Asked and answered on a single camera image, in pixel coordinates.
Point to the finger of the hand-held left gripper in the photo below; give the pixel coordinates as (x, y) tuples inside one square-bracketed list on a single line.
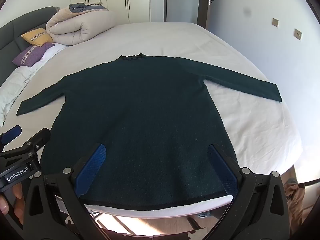
[(37, 137), (13, 132)]

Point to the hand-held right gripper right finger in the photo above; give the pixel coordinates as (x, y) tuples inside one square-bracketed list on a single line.
[(225, 170)]

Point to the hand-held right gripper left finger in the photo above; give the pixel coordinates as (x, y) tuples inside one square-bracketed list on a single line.
[(92, 167)]

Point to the dark green sweater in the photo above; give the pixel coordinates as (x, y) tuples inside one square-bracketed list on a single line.
[(150, 130)]

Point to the person's left hand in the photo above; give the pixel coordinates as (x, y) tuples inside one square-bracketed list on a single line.
[(18, 197)]

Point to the white pillow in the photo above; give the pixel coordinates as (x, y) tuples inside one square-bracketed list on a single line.
[(13, 85)]

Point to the bed with white sheet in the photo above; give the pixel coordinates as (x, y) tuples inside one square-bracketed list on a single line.
[(255, 130)]

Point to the brown cloth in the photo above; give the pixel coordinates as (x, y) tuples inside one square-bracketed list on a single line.
[(296, 195)]

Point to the purple patterned pillow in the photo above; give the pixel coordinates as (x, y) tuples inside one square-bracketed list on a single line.
[(30, 53)]

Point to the dark grey headboard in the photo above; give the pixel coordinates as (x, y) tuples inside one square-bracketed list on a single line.
[(12, 35)]

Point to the yellow patterned pillow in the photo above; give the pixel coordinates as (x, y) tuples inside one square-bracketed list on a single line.
[(37, 37)]

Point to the beige folded duvet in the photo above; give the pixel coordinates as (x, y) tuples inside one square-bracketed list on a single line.
[(80, 25)]

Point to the dark brown door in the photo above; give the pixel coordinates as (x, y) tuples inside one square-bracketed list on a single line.
[(202, 5)]

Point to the beige wall switch plate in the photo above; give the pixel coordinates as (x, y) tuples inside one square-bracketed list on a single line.
[(275, 22), (297, 34)]

